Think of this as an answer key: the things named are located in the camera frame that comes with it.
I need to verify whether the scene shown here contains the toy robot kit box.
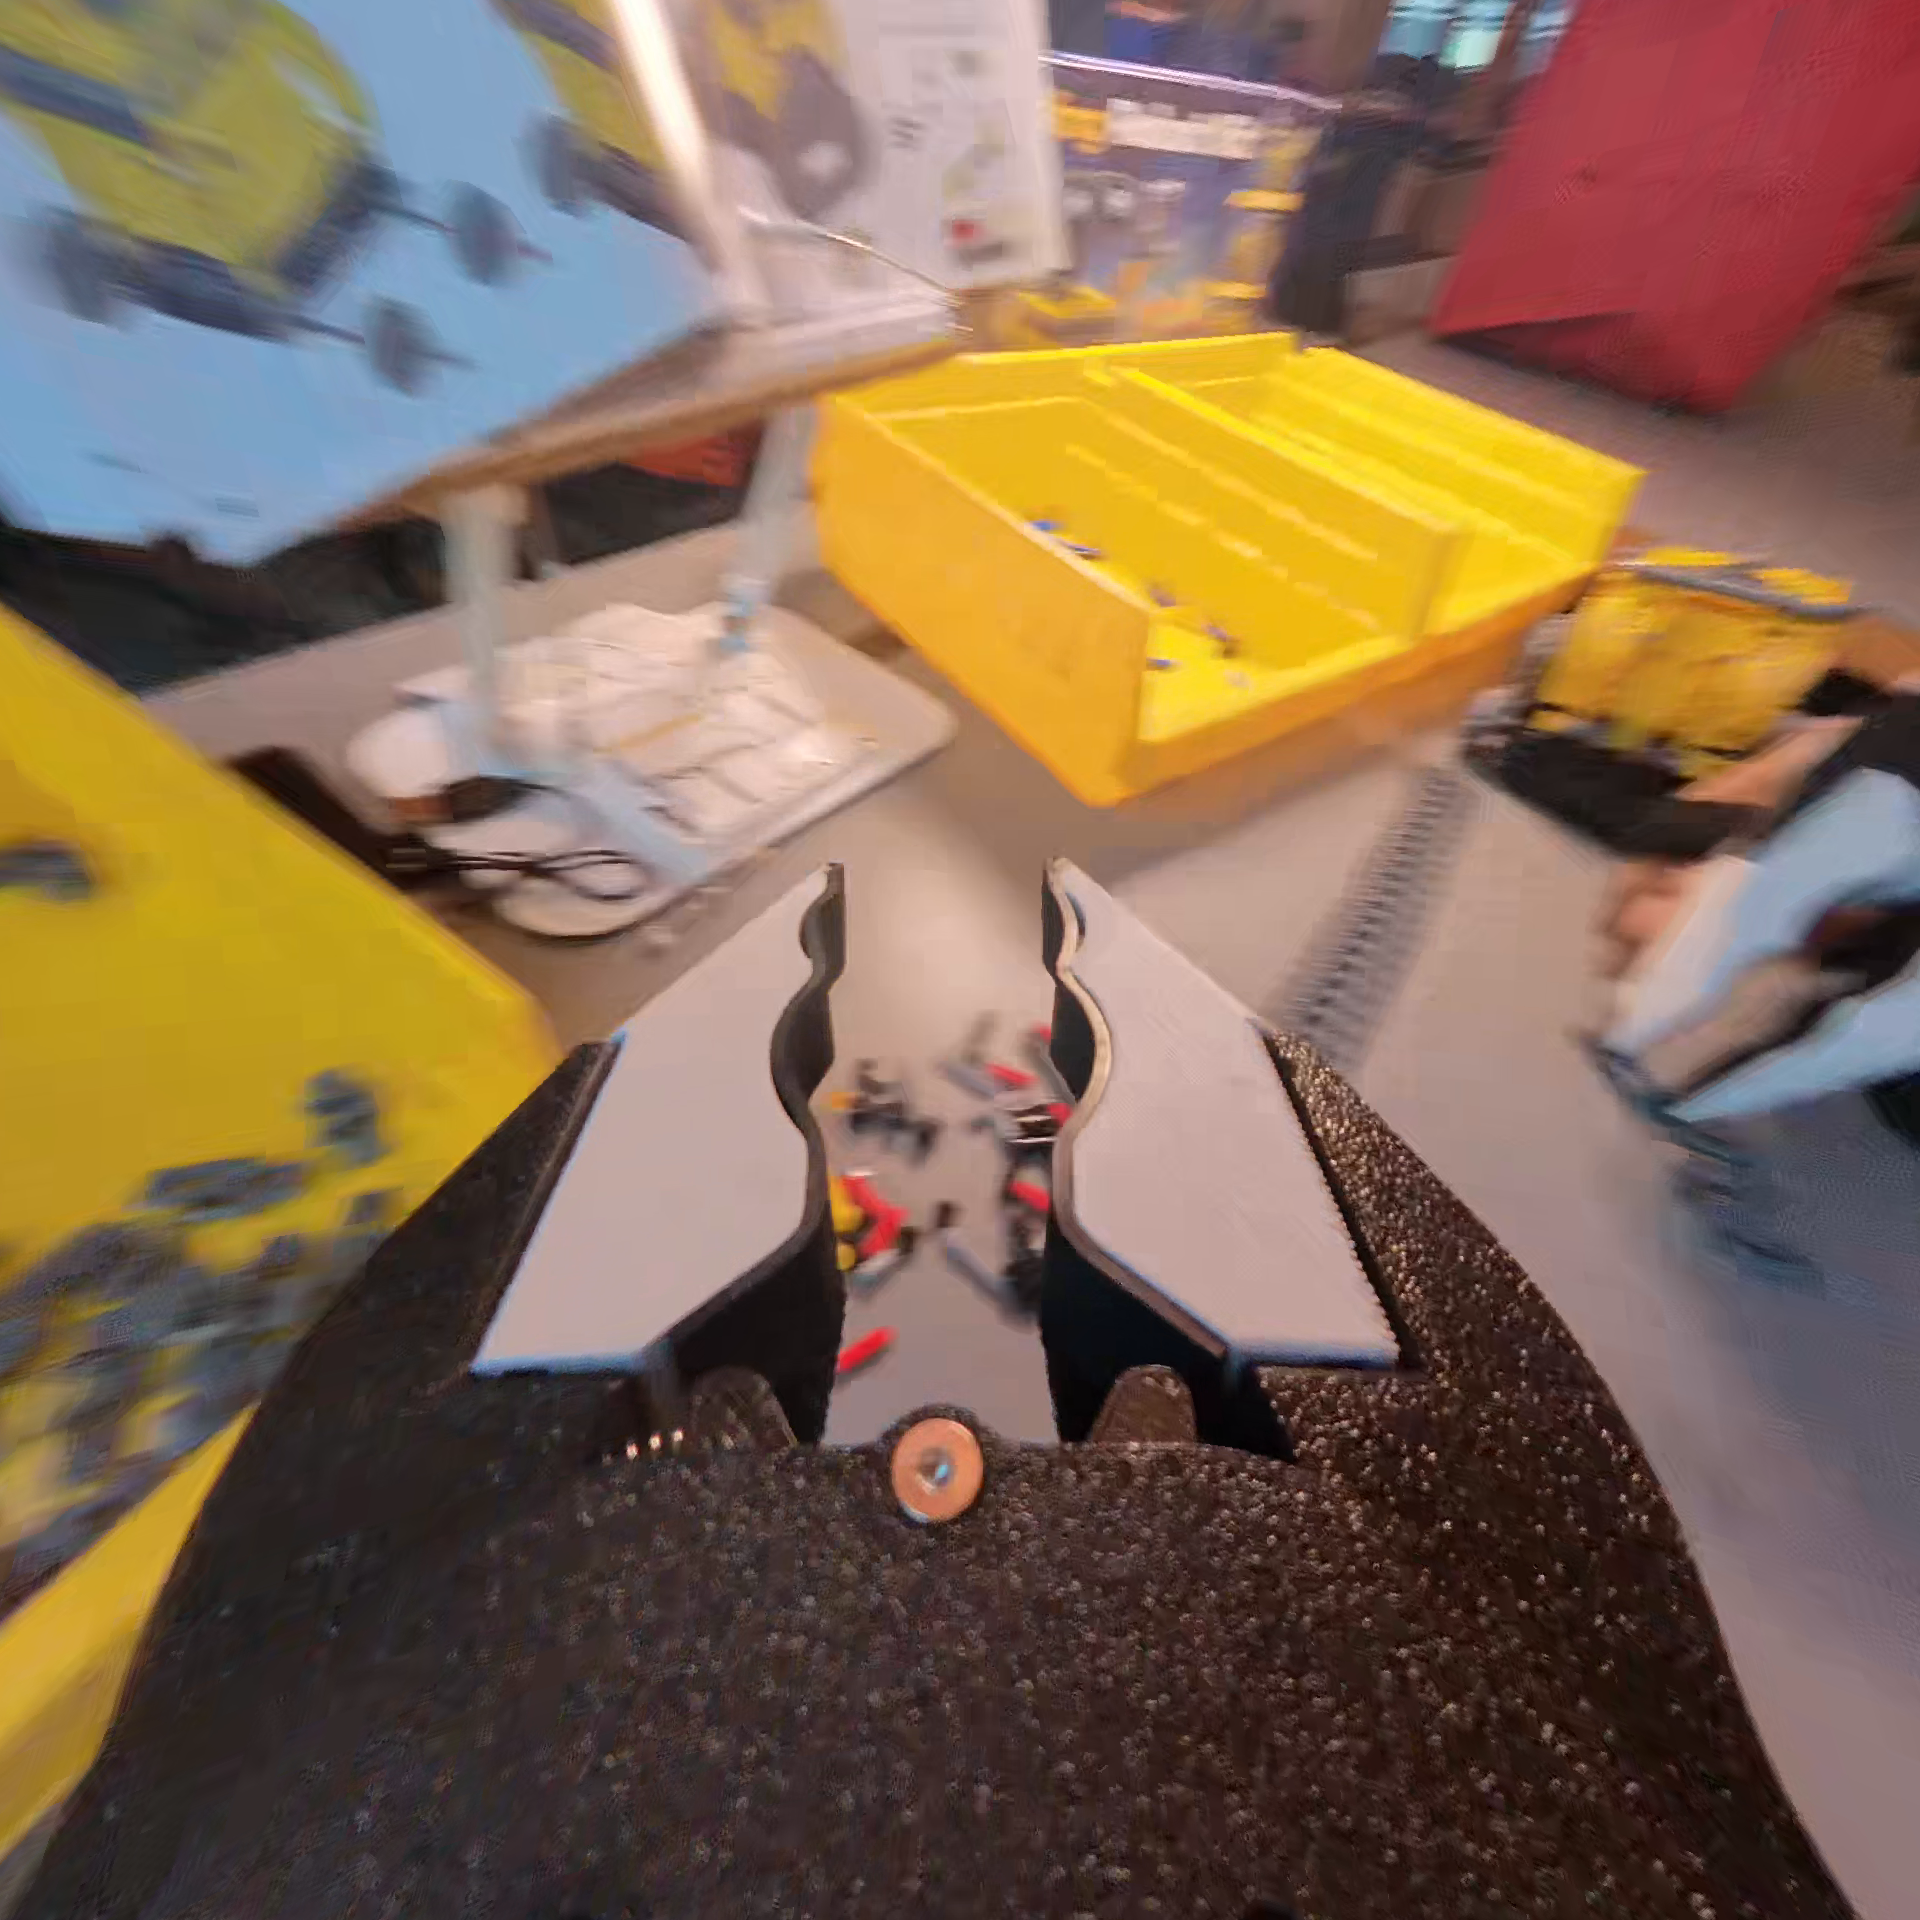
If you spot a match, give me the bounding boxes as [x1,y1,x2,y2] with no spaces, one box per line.
[1050,52,1353,341]

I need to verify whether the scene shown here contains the yellow divided parts bin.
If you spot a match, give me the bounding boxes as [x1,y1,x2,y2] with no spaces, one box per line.
[811,361,1476,810]

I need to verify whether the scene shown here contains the pile of small toy pins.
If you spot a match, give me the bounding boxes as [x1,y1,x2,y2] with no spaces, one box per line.
[817,1013,1075,1375]

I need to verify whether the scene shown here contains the yellow plastic bin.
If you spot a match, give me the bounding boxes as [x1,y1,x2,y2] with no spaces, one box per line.
[0,607,564,1848]

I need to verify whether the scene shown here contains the grey toy track chain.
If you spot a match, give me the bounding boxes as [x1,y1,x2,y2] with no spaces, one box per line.
[1274,773,1464,1052]

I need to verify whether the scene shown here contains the small blue toy pieces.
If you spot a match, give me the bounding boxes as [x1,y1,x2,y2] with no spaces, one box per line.
[1027,511,1248,678]

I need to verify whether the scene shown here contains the red fabric object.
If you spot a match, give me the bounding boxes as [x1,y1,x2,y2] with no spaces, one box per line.
[1432,0,1920,417]

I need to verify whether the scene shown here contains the pile of grey track links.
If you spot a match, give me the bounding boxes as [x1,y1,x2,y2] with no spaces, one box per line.
[0,1072,401,1593]

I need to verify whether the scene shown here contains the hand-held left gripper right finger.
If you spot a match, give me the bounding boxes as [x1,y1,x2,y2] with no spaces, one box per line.
[1038,857,1402,1448]

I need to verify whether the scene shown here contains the black cable with adapter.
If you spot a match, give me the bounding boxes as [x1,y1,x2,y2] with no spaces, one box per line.
[224,746,651,906]

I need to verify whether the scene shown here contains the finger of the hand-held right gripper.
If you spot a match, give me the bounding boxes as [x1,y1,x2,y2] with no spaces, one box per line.
[1663,978,1920,1131]
[1594,769,1920,1063]

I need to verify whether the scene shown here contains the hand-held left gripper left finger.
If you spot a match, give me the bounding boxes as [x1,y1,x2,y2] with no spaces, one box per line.
[474,862,851,1446]

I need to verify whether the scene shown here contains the yellow toy robot vehicle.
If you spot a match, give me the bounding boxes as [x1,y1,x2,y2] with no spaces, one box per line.
[1463,547,1870,860]

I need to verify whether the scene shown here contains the sticker sheet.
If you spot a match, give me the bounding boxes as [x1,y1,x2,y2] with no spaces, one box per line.
[396,601,880,843]

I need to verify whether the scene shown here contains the toy instruction booklet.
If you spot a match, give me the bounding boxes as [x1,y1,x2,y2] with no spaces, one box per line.
[0,0,1070,568]

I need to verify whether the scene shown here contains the grey desk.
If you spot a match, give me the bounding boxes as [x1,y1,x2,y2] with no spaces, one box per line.
[143,323,1920,1920]

